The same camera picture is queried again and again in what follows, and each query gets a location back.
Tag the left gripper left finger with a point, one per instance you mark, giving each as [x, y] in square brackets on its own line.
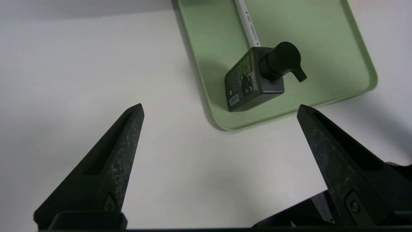
[106, 174]

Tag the black square pump bottle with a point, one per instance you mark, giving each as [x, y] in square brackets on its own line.
[251, 87]

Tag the light green plastic tray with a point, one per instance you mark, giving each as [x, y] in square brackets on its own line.
[322, 48]

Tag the white marker pen black caps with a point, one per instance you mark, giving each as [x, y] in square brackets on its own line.
[248, 25]

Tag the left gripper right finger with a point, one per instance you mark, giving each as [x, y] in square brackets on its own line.
[354, 180]

